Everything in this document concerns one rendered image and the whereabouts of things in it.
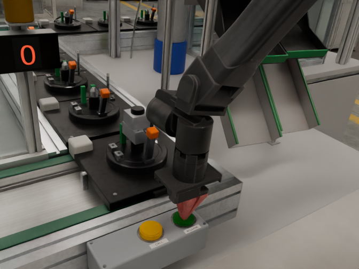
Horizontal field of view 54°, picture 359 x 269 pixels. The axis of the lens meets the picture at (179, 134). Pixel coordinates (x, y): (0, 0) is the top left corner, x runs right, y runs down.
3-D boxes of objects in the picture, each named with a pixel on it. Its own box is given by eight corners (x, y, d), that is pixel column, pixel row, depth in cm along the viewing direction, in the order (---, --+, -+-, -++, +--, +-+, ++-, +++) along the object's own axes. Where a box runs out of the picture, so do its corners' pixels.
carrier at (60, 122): (152, 129, 98) (154, 87, 92) (66, 149, 85) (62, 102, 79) (115, 99, 115) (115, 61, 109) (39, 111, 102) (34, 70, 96)
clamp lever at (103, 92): (106, 113, 94) (110, 92, 88) (99, 115, 93) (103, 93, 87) (101, 104, 96) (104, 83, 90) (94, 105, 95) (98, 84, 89)
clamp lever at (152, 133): (154, 159, 76) (159, 131, 71) (146, 161, 75) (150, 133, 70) (146, 149, 78) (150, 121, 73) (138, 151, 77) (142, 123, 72)
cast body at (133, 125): (153, 141, 77) (154, 111, 74) (134, 145, 75) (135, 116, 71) (134, 125, 83) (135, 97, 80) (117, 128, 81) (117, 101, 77)
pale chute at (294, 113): (309, 129, 97) (320, 124, 93) (271, 135, 92) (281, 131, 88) (280, 40, 103) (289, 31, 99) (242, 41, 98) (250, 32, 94)
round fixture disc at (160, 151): (178, 165, 79) (179, 157, 78) (122, 182, 72) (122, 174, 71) (148, 137, 89) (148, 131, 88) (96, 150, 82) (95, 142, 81)
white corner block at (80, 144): (93, 157, 83) (93, 142, 81) (75, 161, 81) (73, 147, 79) (86, 148, 86) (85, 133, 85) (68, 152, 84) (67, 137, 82)
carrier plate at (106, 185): (208, 177, 79) (209, 169, 78) (109, 211, 67) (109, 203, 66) (155, 132, 96) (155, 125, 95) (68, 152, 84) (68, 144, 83)
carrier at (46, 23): (97, 34, 189) (96, 10, 183) (52, 37, 176) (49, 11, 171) (82, 24, 206) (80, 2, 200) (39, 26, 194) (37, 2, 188)
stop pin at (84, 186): (88, 189, 76) (87, 174, 74) (83, 190, 75) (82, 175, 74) (86, 186, 77) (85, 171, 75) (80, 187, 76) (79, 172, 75)
